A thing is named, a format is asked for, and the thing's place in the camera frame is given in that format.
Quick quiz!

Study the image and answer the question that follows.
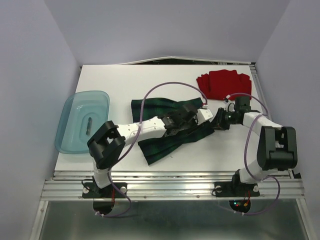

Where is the small dark object in bin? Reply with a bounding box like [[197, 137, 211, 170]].
[[85, 117, 93, 136]]

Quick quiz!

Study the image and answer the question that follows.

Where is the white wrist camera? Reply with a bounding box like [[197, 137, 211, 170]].
[[196, 108, 214, 125], [223, 95, 236, 112]]

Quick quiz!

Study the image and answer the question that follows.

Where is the blue transparent plastic bin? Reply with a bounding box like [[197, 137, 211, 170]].
[[54, 90, 110, 154]]

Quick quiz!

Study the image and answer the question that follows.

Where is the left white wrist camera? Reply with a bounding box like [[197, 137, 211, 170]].
[[196, 108, 214, 125]]

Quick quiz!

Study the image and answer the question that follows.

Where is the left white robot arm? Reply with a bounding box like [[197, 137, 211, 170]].
[[87, 104, 211, 197]]

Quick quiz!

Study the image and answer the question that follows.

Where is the aluminium mounting rail frame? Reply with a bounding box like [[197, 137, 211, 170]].
[[29, 61, 311, 240]]

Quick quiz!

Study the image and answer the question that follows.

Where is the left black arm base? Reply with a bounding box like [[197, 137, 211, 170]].
[[81, 179, 128, 218]]

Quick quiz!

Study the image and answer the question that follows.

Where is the folded red skirt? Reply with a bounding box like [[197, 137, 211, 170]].
[[196, 69, 252, 101]]

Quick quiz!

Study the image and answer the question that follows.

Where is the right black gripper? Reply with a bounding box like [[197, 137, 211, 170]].
[[206, 106, 239, 130]]

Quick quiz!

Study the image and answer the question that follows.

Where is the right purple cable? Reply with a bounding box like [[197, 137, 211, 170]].
[[217, 92, 280, 216]]

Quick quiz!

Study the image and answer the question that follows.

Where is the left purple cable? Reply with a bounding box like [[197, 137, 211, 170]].
[[93, 82, 210, 218]]

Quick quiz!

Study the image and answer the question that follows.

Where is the green plaid skirt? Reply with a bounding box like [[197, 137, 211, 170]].
[[138, 97, 215, 165]]

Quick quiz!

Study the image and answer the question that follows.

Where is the purple cable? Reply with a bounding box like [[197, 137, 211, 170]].
[[93, 82, 210, 218], [217, 92, 280, 216]]

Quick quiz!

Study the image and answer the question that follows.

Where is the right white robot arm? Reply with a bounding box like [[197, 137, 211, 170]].
[[212, 93, 298, 196]]

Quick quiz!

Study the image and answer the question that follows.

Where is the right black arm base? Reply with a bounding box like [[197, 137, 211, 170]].
[[211, 170, 260, 214]]

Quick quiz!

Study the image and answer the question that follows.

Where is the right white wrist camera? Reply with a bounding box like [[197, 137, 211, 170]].
[[223, 95, 236, 112]]

